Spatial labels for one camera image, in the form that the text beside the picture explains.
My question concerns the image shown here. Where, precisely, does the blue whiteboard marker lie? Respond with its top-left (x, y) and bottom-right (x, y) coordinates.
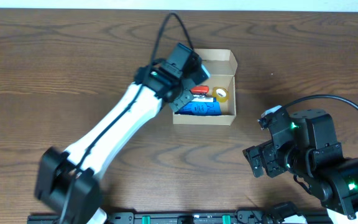
top-left (192, 97), bottom-right (216, 103)

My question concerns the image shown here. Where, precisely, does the black whiteboard marker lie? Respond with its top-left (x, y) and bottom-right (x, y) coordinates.
top-left (193, 94), bottom-right (206, 98)

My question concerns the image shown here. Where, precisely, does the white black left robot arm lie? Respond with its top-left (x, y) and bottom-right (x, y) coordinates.
top-left (34, 44), bottom-right (210, 223)

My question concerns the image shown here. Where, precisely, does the yellow clear tape roll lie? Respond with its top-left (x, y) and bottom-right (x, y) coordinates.
top-left (212, 87), bottom-right (229, 103)

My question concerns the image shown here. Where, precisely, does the red stapler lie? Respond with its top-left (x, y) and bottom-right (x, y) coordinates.
top-left (191, 85), bottom-right (209, 95)

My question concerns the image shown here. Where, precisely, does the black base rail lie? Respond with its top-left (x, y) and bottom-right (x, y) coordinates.
top-left (26, 202), bottom-right (332, 224)

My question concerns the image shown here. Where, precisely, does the brown cardboard box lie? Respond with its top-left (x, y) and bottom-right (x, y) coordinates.
top-left (173, 49), bottom-right (237, 126)

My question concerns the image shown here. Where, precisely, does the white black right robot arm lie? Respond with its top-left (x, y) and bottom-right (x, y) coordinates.
top-left (243, 108), bottom-right (358, 220)

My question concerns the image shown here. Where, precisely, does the blue plastic tape dispenser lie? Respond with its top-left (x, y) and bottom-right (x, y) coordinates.
top-left (177, 102), bottom-right (222, 116)

